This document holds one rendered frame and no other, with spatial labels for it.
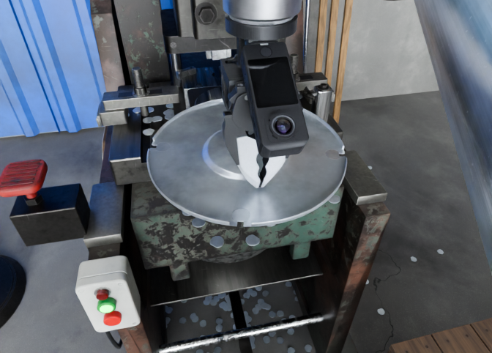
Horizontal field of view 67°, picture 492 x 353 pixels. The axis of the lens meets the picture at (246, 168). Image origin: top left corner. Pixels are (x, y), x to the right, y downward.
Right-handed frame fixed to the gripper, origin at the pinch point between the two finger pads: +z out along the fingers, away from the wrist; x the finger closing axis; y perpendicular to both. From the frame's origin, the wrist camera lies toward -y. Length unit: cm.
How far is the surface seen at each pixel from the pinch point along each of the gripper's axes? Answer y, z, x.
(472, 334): -7, 45, -45
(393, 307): 19, 80, -51
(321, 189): -0.9, 1.9, -8.1
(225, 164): 5.9, 1.0, 3.6
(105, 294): 0.5, 18.4, 23.4
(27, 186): 10.3, 3.9, 31.3
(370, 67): 151, 59, -105
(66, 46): 148, 33, 56
